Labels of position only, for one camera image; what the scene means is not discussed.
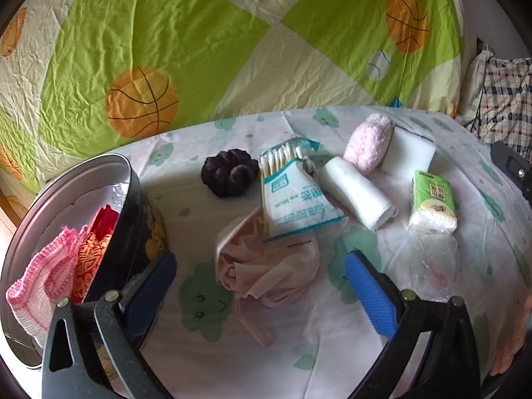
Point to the cotton swab packet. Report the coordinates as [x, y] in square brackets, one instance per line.
[293, 191]

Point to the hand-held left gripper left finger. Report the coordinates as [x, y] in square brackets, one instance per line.
[156, 276]

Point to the white pillow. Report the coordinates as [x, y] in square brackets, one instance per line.
[474, 87]

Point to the plaid cloth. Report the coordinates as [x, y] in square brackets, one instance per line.
[509, 95]

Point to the pink fluffy sock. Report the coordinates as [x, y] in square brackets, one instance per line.
[369, 143]

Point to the green tissue pack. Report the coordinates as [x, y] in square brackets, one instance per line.
[432, 201]

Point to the clear plastic bag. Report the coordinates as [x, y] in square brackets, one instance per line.
[432, 264]

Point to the beige thin cloth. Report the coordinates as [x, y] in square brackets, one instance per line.
[266, 270]

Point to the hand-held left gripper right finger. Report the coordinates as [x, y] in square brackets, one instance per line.
[370, 295]

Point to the dark purple scrunchie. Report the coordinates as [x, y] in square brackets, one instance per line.
[227, 172]

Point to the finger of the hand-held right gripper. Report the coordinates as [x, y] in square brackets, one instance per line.
[513, 166]

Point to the white sponge block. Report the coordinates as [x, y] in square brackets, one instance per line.
[409, 151]

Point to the white gauze towel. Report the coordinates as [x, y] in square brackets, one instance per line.
[357, 191]

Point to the red orange patterned cloth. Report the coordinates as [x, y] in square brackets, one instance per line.
[97, 245]

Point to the basketball print bed sheet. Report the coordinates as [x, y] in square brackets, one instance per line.
[199, 45]

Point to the pink white knitted dishcloth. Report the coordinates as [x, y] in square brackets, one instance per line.
[39, 276]

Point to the round black metal tin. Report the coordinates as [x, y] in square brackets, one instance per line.
[133, 232]

